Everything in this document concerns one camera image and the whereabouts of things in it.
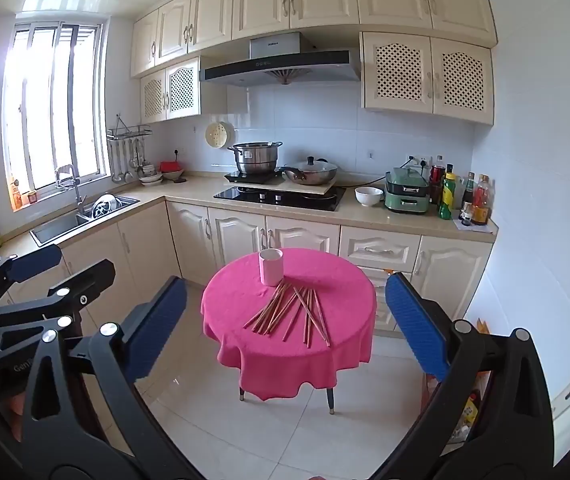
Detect black range hood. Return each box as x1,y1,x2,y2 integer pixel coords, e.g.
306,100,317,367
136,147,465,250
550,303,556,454
200,32,361,88

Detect red container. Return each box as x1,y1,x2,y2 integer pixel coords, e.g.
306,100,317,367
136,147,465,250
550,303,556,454
159,160,183,174

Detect hanging utensil rack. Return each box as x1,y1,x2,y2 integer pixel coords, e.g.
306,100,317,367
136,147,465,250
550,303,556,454
106,114,153,184

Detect lower cabinets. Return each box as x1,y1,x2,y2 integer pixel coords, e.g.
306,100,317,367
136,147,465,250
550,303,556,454
3,200,492,333

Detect pink tablecloth round table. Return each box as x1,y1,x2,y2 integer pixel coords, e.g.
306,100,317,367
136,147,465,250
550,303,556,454
200,248,377,401

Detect white bowl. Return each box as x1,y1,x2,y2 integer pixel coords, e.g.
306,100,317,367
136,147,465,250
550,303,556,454
355,186,384,207

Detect chrome faucet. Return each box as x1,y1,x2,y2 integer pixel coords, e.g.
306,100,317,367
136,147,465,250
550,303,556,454
55,164,85,216

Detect green electric grill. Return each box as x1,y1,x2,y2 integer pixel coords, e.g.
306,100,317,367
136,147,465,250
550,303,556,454
384,168,430,214

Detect round yellow trivet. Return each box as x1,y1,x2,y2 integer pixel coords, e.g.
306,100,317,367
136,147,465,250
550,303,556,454
205,122,235,150

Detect dark wooden chopstick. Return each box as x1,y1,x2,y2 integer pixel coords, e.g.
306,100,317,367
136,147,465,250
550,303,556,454
282,287,308,341

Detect black gas cooktop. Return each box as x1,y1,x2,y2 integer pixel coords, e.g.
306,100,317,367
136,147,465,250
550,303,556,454
215,186,345,211

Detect window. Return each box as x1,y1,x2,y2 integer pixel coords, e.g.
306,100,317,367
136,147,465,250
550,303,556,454
2,21,107,198

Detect upper cabinets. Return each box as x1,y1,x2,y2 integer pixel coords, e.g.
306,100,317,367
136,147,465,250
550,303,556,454
131,0,498,125

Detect steel wok with lid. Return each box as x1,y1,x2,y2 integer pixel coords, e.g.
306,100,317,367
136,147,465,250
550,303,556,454
281,156,338,186

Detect pink cylindrical cup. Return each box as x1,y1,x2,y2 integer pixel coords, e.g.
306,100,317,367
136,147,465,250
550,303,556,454
259,248,284,287

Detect person left hand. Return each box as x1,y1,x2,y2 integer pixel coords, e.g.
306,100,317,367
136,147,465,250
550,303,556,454
0,392,26,442

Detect green yellow oil bottle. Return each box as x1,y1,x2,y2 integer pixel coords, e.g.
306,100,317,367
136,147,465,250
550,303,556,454
438,172,456,220

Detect cabinets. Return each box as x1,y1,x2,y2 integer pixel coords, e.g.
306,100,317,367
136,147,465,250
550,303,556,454
131,0,498,125
3,200,492,333

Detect red sauce bottle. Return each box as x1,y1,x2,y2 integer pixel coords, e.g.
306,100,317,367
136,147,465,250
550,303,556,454
472,174,492,226

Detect steel stock pot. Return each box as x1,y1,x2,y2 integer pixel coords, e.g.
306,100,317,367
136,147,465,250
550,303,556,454
227,142,283,176

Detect steel sink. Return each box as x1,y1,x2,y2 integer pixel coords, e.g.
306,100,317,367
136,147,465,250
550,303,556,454
30,194,138,247

